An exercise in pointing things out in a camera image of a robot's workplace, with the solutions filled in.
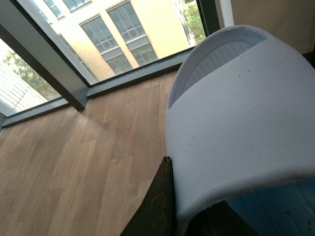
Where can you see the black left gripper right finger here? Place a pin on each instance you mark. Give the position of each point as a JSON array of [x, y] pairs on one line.
[[219, 220]]

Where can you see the dark window frame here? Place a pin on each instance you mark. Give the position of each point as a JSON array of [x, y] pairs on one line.
[[87, 48]]

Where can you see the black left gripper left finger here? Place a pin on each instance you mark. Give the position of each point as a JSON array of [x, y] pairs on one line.
[[156, 214]]

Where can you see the light blue slipper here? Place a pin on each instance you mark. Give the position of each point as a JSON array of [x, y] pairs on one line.
[[240, 128]]

